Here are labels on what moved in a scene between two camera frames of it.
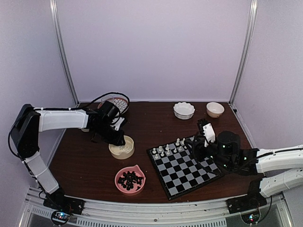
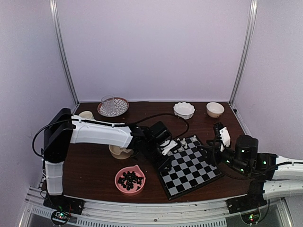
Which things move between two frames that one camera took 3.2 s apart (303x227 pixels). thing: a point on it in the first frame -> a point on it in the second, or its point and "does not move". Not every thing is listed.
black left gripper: x=117 y=140 -> x=163 y=164
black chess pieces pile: x=127 y=180 does not move
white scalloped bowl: x=183 y=110 does not move
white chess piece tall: x=182 y=142 does not move
